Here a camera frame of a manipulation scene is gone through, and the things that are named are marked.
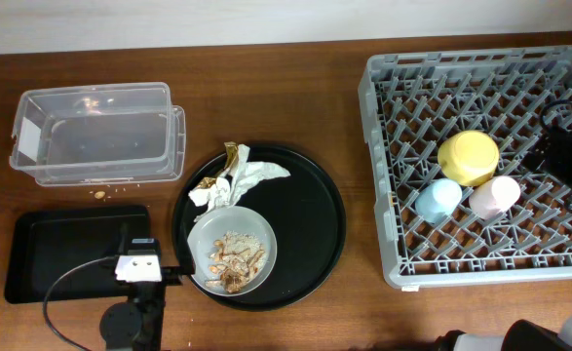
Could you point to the left gripper white top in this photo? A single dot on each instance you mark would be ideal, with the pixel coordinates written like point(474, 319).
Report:
point(186, 263)

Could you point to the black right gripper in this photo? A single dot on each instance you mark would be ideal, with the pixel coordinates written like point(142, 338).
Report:
point(565, 144)

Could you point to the pink plastic cup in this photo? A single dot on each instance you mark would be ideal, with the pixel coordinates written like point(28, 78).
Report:
point(494, 197)

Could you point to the light blue plastic cup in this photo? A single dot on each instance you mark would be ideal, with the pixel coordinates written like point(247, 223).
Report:
point(438, 200)

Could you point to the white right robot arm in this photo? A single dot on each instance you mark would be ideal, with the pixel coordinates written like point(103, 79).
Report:
point(522, 335)

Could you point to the grey dishwasher rack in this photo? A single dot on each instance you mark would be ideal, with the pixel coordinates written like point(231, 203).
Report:
point(410, 104)

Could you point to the grey plate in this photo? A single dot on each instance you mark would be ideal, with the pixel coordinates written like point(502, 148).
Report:
point(214, 226)

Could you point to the food scraps on plate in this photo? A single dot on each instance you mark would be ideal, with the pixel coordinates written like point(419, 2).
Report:
point(237, 261)

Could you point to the crumpled white paper napkin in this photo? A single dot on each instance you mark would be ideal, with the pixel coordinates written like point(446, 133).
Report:
point(229, 190)

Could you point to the yellow plastic bowl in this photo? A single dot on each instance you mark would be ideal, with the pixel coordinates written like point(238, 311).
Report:
point(470, 158)

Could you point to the black rectangular tray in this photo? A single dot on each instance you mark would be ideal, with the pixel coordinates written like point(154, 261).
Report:
point(47, 244)

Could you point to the clear plastic storage bin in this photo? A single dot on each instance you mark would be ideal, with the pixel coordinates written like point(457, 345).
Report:
point(39, 109)

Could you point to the gold foil wrapper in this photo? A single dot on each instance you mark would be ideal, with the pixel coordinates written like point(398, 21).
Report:
point(231, 149)

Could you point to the round black tray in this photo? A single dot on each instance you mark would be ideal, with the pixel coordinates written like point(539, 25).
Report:
point(307, 214)

